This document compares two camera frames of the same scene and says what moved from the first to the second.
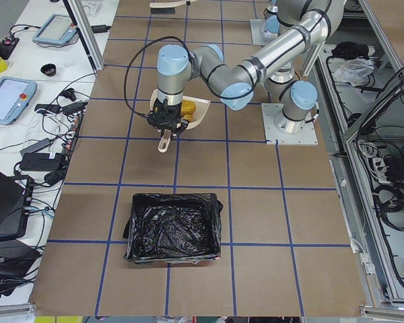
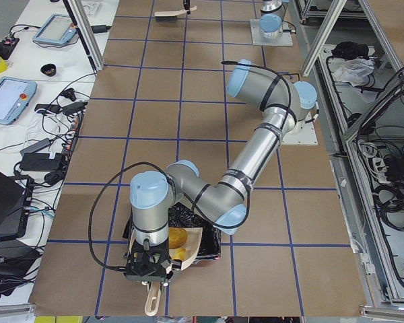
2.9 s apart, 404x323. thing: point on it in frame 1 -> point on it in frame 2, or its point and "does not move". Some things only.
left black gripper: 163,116 -> 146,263
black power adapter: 42,161 does not move
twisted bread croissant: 188,117 -> 180,254
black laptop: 7,206 does not move
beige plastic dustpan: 201,107 -> 192,247
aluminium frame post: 81,20 does not move
